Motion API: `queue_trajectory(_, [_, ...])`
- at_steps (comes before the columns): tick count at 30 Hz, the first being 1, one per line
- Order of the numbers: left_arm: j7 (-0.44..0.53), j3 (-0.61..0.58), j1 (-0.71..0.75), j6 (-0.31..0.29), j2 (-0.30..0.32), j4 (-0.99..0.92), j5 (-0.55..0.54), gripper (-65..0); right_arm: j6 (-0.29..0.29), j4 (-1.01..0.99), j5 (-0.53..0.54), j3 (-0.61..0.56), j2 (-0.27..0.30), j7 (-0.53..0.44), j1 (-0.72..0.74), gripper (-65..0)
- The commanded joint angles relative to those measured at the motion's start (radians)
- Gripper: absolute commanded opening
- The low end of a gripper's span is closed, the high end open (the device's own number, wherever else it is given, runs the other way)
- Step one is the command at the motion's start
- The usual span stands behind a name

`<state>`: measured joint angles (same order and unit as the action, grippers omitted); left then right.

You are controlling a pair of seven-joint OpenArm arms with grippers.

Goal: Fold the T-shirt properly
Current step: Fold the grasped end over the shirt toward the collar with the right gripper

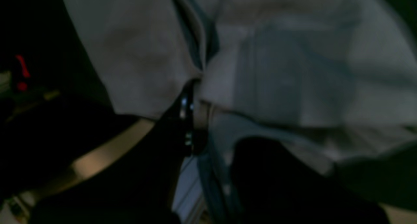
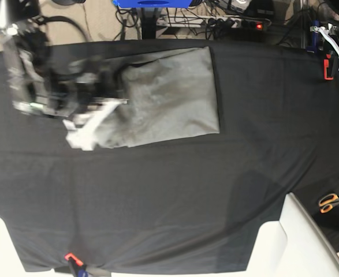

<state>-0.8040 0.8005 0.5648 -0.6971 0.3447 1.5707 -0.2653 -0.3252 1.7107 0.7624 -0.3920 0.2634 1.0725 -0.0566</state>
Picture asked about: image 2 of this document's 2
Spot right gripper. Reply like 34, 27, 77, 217
68, 57, 128, 115

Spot grey T-shirt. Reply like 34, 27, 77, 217
95, 47, 220, 148

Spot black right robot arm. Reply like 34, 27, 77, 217
0, 1, 127, 118

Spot blue clamp right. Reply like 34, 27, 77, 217
306, 20, 320, 54

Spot red black clamp right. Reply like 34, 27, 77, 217
323, 52, 339, 80

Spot red black clamp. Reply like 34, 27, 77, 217
64, 253, 89, 277
323, 52, 339, 80

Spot black stand column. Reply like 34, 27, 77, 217
139, 8, 162, 40

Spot red black clamp bottom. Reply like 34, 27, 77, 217
64, 253, 89, 277

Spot white chair left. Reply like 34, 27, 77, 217
0, 218, 57, 277

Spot white chair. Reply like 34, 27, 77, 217
0, 218, 57, 277
246, 193, 339, 276

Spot white chair right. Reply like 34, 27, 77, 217
246, 193, 339, 276

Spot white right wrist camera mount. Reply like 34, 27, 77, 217
62, 98, 128, 151

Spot black power strip red switch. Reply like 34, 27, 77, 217
241, 20, 271, 31

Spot orange handled scissors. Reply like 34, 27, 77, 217
318, 193, 339, 214

